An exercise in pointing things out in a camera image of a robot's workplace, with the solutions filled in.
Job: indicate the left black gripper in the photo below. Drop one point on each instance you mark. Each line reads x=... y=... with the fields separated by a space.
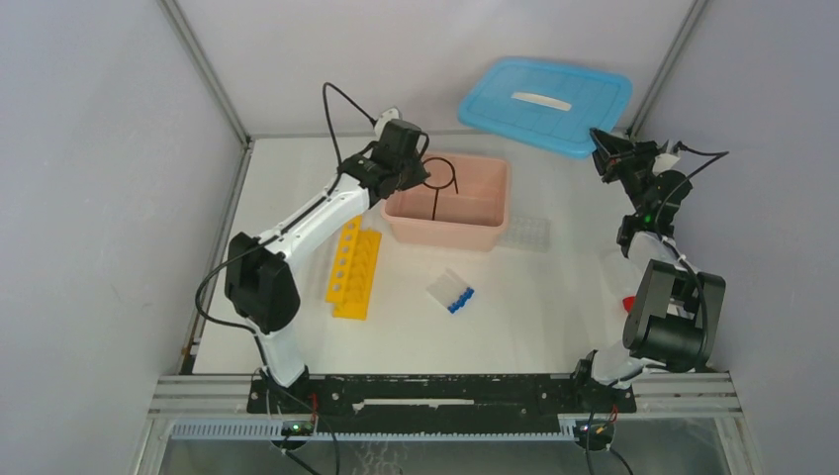
x=419 y=176

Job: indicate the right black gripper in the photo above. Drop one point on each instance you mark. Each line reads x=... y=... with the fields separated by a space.
x=630 y=154

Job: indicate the black wire ring stand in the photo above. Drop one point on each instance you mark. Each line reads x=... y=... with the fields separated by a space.
x=453 y=181

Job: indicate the blue plastic box lid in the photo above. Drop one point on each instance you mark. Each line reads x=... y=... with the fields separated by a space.
x=548 y=105

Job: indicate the white bottle red cap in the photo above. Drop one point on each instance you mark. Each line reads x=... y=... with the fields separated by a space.
x=622 y=278

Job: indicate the yellow test tube rack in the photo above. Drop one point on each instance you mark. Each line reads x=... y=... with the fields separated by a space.
x=353 y=269

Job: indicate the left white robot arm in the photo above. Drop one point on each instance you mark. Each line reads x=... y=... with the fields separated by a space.
x=260 y=276

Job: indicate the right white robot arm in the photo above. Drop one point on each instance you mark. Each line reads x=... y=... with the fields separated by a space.
x=672 y=308

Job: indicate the pink plastic storage box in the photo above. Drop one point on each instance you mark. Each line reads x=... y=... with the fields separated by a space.
x=473 y=219

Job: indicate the clear plastic well plate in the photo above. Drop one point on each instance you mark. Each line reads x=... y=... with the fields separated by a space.
x=526 y=233

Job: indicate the blue-capped tube bundle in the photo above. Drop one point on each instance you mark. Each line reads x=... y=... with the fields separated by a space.
x=450 y=291

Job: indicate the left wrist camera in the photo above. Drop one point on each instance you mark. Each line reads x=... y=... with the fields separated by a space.
x=384 y=118

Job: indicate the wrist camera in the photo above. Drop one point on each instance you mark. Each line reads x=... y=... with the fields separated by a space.
x=384 y=118
x=663 y=162

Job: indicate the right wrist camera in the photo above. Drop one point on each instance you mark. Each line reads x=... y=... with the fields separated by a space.
x=663 y=162

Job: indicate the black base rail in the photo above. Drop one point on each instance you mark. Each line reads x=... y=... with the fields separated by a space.
x=471 y=404

